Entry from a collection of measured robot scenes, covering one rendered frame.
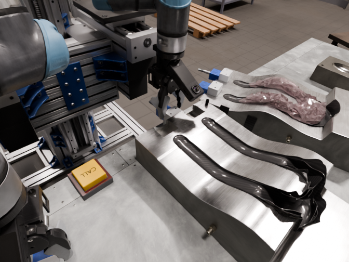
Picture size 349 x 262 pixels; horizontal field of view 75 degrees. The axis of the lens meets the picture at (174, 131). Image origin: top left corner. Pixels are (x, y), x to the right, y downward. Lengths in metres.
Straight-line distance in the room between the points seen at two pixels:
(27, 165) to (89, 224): 1.02
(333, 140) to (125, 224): 0.58
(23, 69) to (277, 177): 0.47
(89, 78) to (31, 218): 0.64
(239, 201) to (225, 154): 0.15
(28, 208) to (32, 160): 1.16
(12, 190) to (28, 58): 0.16
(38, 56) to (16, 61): 0.03
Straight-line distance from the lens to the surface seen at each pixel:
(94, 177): 0.58
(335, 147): 0.77
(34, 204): 0.40
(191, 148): 0.57
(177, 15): 0.55
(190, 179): 0.51
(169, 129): 0.63
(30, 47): 0.36
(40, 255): 0.53
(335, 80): 1.18
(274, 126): 0.74
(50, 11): 0.95
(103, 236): 0.55
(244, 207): 0.45
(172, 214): 0.56
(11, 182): 0.31
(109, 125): 1.62
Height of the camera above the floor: 1.30
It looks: 44 degrees down
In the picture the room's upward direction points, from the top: 6 degrees clockwise
